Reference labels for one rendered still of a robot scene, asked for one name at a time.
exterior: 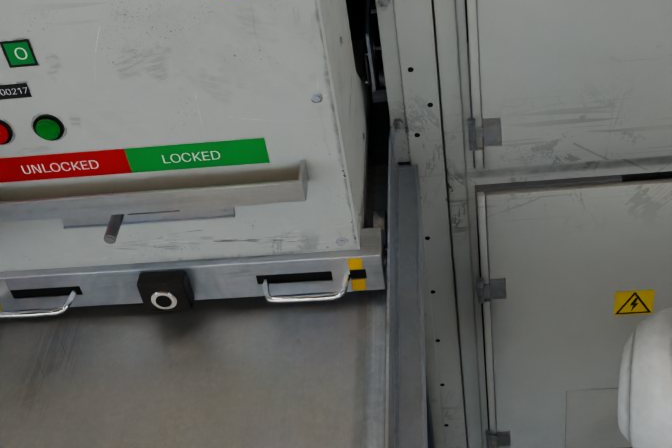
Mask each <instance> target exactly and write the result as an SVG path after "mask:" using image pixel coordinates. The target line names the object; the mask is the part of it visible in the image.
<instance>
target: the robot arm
mask: <svg viewBox="0 0 672 448"><path fill-rule="evenodd" d="M618 426H619V429H620V432H621V433H622V434H623V436H624V437H625V438H626V439H627V440H628V441H629V442H630V443H631V446H632V448H672V308H666V309H663V310H661V311H659V312H657V313H655V314H654V315H652V316H650V317H649V318H647V319H645V320H644V321H642V322H641V323H640V324H639V325H638V326H637V328H636V330H635V331H634V332H632V333H631V334H630V335H629V336H628V338H627V339H626V341H625V343H624V347H623V351H622V357H621V365H620V374H619V387H618Z"/></svg>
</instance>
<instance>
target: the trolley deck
mask: <svg viewBox="0 0 672 448"><path fill-rule="evenodd" d="M366 314H367V290H364V291H353V292H346V293H345V295H343V296H342V297H341V298H340V299H335V300H325V301H311V302H292V303H271V302H268V301H267V300H266V299H265V297H264V296H259V297H241V298H223V299H206V300H194V303H193V307H192V309H190V310H172V311H154V312H147V311H146V309H145V306H144V304H143V303H135V304H117V305H100V306H82V307H69V308H68V309H67V311H65V312H64V313H62V314H59V315H53V316H40V317H23V318H0V448H362V435H363V405H364V374H365V344H366ZM399 448H428V440H427V404H426V369H425V333H424V298H423V262H422V227H421V194H420V185H419V175H418V165H417V164H416V165H415V167H403V168H399Z"/></svg>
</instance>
